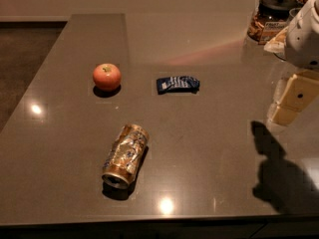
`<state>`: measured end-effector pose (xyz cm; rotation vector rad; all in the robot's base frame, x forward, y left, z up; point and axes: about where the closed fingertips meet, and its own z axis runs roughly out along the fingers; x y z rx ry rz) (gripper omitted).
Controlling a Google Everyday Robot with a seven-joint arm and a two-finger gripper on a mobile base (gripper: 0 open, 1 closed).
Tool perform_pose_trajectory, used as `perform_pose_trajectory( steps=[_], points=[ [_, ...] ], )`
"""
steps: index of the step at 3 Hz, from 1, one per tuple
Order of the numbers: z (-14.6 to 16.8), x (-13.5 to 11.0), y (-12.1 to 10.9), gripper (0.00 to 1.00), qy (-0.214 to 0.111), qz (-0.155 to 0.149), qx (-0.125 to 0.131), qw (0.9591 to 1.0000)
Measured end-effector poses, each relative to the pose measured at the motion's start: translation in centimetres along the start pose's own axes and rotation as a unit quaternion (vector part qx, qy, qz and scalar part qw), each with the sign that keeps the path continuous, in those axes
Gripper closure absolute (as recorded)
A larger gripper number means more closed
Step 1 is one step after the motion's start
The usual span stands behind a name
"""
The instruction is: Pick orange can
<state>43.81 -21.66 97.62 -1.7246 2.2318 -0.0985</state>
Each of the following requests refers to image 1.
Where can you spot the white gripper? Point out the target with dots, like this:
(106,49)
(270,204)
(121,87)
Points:
(303,39)

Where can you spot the crushed orange soda can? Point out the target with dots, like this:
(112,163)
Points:
(123,161)

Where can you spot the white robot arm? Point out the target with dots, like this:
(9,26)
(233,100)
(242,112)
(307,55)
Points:
(283,82)

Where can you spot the clear glass cup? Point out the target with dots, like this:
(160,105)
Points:
(294,13)

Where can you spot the glass jar with black lid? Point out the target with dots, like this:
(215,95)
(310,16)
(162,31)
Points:
(269,18)

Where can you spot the blue snack packet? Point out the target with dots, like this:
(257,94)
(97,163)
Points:
(177,84)

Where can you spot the red apple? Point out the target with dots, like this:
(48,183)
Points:
(107,77)

